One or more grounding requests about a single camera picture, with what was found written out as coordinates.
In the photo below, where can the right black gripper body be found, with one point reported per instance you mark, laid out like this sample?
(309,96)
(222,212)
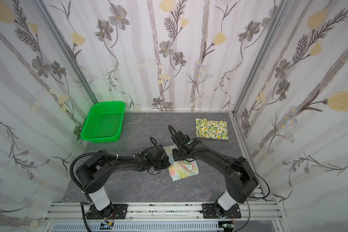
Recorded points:
(178,152)

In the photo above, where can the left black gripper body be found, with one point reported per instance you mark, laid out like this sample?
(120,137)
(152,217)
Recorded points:
(164,159)

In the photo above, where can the pastel floral skirt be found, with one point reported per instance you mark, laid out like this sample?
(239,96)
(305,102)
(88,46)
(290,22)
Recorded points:
(179,170)

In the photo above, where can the lemon print yellow skirt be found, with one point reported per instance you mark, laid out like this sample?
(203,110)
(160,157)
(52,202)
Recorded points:
(211,129)

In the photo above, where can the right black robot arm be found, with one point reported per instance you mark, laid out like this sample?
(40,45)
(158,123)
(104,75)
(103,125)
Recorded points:
(240,179)

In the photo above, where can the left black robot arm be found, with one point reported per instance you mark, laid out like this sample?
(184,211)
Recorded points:
(90,172)

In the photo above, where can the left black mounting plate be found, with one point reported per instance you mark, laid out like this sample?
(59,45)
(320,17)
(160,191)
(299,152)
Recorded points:
(119,211)

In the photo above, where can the black mounting plate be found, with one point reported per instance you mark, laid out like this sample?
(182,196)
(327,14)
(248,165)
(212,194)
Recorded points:
(213,211)
(119,211)

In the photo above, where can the green plastic basket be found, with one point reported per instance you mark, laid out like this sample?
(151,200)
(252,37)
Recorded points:
(104,122)

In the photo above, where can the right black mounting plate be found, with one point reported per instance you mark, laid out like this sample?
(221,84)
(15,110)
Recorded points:
(213,211)

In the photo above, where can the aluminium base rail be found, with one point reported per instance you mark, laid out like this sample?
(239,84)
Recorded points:
(71,212)

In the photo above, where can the white slotted cable duct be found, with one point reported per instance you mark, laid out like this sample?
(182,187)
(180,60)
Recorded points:
(170,226)

